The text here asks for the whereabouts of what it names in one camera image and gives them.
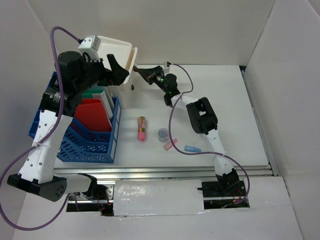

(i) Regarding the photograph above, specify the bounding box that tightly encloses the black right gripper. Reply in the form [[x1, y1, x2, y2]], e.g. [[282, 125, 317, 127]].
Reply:
[[137, 65, 169, 94]]

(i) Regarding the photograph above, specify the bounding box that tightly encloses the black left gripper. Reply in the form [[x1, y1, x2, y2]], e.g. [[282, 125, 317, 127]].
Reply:
[[74, 54, 129, 94]]

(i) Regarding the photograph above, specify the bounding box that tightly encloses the white foam drawer box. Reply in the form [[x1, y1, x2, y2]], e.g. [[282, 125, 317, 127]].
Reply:
[[97, 35, 138, 110]]

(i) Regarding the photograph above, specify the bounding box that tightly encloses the green clip file folder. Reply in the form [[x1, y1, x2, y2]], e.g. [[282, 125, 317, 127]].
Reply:
[[81, 89, 115, 118]]

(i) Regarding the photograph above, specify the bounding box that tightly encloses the red file folder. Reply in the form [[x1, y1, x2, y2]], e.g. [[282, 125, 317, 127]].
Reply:
[[74, 98, 112, 133]]

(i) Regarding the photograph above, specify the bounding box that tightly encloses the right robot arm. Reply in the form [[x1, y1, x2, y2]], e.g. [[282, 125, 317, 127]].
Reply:
[[133, 66, 240, 196]]

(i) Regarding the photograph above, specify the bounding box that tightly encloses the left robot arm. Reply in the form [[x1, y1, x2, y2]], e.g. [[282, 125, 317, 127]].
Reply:
[[7, 51, 130, 202]]

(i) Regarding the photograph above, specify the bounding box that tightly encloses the blue plastic file organizer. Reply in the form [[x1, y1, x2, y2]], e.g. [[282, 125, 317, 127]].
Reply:
[[27, 71, 122, 165]]

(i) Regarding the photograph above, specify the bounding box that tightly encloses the white cover panel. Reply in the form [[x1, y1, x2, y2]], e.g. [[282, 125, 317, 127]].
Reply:
[[113, 180, 206, 217]]

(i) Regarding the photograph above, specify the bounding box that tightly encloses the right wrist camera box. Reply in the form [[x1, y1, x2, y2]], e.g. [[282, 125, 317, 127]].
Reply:
[[163, 61, 172, 69]]

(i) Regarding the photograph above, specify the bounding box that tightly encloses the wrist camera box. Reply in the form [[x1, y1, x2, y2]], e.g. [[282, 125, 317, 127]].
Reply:
[[78, 35, 101, 61], [163, 61, 172, 69]]

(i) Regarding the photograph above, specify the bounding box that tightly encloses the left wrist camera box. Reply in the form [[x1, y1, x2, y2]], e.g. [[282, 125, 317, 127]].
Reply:
[[78, 35, 101, 61]]

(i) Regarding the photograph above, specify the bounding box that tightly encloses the aluminium mounting rail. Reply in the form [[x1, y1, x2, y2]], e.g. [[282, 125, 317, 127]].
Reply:
[[53, 166, 276, 181]]

